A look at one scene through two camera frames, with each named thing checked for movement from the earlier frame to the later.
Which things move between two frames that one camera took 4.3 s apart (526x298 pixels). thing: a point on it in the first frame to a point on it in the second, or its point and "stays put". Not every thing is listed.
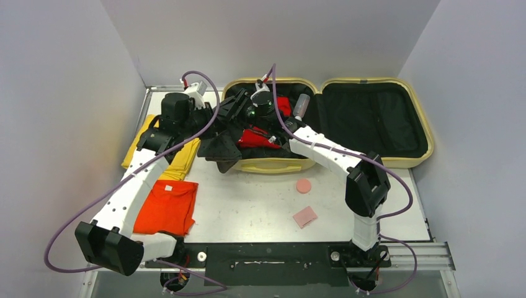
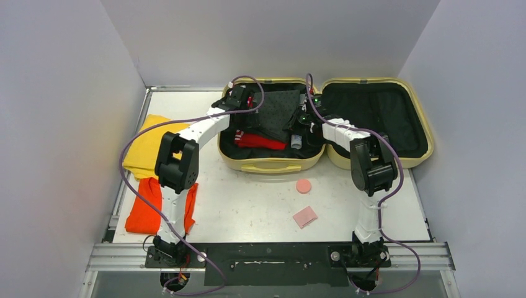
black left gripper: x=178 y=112 to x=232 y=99
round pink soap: x=303 y=186 stays put
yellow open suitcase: x=394 y=117 stays put
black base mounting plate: x=276 y=264 stays put
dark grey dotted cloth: x=222 y=146 to x=275 y=111
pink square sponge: x=304 y=216 stays put
